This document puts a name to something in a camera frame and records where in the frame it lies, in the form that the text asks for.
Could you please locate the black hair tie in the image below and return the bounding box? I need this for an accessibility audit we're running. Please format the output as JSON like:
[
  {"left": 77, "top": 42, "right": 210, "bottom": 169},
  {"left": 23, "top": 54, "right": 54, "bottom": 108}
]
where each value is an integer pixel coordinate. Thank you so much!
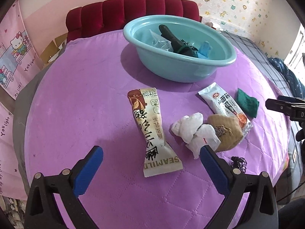
[{"left": 230, "top": 156, "right": 248, "bottom": 173}]

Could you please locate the beige brown sock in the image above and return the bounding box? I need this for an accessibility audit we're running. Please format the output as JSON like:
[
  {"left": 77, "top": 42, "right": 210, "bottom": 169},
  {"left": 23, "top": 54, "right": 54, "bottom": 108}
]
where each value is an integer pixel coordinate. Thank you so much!
[{"left": 207, "top": 114, "right": 243, "bottom": 152}]

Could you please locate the white spicy snack packet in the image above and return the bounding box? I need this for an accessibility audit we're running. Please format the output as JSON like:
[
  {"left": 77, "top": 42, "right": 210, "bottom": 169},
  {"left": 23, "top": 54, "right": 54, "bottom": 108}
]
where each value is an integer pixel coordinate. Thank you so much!
[{"left": 198, "top": 82, "right": 253, "bottom": 137}]

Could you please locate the beige oatmeal sachet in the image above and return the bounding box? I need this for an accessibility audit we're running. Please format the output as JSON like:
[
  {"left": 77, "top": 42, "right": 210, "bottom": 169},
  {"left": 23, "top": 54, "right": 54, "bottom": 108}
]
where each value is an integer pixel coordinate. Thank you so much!
[{"left": 127, "top": 88, "right": 183, "bottom": 177}]

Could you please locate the white plastic bag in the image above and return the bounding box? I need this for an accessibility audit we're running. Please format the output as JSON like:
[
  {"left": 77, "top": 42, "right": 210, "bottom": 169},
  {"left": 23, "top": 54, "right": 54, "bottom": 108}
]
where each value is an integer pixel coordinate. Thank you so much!
[{"left": 171, "top": 112, "right": 221, "bottom": 159}]

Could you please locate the black glove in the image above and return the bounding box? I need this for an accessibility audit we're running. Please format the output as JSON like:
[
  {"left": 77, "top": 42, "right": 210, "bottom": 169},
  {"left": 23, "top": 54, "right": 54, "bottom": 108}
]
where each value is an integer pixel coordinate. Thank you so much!
[{"left": 159, "top": 24, "right": 198, "bottom": 58}]

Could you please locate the clear zip bag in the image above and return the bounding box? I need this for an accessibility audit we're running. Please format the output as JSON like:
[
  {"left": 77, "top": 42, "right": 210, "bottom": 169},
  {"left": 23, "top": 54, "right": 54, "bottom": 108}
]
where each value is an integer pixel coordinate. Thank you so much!
[{"left": 150, "top": 30, "right": 173, "bottom": 52}]

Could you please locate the dark blue starry blanket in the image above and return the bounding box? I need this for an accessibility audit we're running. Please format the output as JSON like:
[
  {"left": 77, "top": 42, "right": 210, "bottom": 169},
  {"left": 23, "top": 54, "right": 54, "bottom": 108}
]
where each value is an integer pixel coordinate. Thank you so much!
[{"left": 268, "top": 57, "right": 305, "bottom": 99}]

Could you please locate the grey plaid bed cover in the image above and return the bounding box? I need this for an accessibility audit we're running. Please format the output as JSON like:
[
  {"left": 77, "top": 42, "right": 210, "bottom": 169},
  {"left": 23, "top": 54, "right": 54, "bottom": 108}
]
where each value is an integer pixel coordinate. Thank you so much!
[{"left": 221, "top": 31, "right": 293, "bottom": 97}]

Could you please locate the teal plastic basin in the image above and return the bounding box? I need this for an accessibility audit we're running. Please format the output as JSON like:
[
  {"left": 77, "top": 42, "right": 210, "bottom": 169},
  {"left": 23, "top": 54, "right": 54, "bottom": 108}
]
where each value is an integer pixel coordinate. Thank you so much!
[{"left": 123, "top": 15, "right": 237, "bottom": 83}]

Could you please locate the purple quilted table cover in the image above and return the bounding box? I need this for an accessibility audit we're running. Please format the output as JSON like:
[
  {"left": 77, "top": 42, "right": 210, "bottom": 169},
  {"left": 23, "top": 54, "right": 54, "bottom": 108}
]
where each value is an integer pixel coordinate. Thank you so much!
[{"left": 24, "top": 31, "right": 289, "bottom": 228}]

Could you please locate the pink Hello Kitty curtain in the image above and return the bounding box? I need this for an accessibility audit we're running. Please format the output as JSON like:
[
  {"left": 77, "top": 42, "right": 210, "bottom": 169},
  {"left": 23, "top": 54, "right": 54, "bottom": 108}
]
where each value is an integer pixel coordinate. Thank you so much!
[{"left": 1, "top": 0, "right": 43, "bottom": 200}]

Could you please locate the cardboard box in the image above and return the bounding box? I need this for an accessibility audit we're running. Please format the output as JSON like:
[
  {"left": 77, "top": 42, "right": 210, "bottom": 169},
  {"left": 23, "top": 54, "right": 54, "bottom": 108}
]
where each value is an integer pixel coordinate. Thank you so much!
[{"left": 40, "top": 33, "right": 68, "bottom": 66}]

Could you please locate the red velvet tufted sofa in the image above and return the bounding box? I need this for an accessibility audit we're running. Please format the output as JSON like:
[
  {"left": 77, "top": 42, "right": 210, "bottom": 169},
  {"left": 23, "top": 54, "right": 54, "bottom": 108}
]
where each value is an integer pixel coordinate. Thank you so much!
[{"left": 66, "top": 0, "right": 202, "bottom": 42}]

